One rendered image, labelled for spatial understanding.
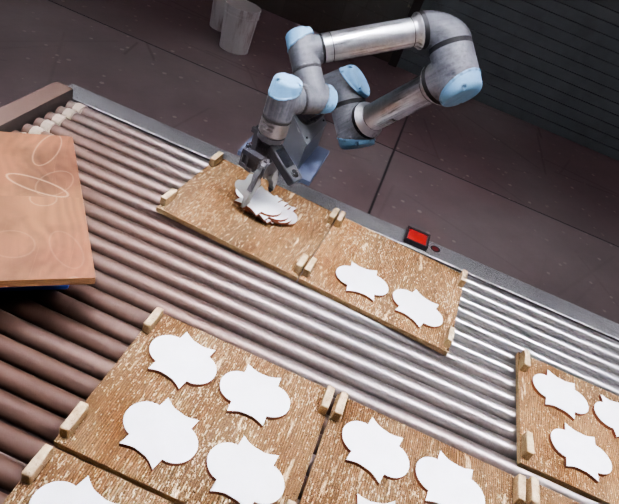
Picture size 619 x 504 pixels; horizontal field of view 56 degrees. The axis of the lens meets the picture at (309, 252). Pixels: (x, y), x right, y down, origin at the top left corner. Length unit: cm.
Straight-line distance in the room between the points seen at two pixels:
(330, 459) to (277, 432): 11
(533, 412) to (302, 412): 57
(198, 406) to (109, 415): 16
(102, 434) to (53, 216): 47
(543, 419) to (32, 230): 119
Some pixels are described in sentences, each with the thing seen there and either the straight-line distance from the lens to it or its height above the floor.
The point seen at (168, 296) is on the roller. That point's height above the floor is 91.
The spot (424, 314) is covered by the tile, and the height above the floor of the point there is 94.
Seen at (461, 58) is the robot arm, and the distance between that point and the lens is 161.
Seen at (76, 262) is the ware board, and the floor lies 104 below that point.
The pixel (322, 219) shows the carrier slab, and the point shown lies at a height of 94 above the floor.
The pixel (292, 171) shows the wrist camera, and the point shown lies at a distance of 151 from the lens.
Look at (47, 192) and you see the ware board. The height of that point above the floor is 104.
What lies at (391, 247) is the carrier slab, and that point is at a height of 94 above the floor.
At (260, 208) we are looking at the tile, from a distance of 158.
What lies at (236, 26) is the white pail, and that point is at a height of 23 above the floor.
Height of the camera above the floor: 186
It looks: 37 degrees down
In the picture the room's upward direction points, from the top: 22 degrees clockwise
